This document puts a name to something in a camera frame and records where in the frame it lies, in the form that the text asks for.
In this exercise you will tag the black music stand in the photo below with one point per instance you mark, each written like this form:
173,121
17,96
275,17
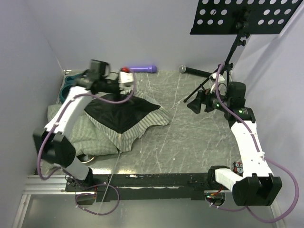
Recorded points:
242,18

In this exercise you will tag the teal double pet bowl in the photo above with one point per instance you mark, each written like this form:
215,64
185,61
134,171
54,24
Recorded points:
68,83

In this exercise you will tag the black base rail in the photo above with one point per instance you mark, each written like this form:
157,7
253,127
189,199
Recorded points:
192,186

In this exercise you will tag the green striped pet tent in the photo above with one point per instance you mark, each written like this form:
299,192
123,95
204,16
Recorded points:
126,122

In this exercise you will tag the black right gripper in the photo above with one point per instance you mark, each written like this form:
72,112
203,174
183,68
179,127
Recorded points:
204,97

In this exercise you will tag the purple toy microphone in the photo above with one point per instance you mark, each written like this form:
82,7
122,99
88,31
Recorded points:
144,69

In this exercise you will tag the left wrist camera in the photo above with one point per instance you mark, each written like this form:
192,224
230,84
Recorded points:
125,77

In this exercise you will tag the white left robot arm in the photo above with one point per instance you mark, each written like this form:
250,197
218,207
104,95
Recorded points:
52,142

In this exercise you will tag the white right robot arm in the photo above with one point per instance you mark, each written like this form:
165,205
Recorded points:
257,186

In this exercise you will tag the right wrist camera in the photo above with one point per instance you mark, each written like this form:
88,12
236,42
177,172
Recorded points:
220,80

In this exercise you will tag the green checkered pet cushion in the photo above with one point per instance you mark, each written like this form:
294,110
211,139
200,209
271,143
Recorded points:
87,139

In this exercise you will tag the black handheld microphone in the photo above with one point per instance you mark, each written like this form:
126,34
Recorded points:
183,69

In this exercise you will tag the round metal lid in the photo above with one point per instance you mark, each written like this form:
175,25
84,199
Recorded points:
86,158

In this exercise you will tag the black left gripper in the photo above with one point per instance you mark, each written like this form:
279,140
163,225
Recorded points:
119,88

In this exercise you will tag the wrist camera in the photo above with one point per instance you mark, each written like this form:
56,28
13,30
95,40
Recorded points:
220,80
125,77

